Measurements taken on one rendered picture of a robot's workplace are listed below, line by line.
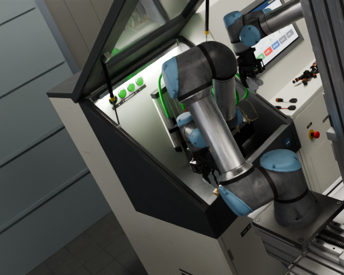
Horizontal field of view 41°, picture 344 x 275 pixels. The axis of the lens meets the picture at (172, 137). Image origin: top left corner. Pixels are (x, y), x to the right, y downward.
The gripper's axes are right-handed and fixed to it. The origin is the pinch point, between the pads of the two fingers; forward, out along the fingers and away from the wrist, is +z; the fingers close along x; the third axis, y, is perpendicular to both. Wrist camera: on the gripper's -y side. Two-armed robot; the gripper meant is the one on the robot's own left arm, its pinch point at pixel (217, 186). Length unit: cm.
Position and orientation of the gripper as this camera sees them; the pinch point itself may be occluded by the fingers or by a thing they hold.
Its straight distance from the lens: 196.3
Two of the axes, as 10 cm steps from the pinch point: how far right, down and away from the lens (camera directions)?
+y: -6.5, -0.8, 7.5
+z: 3.7, 8.3, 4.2
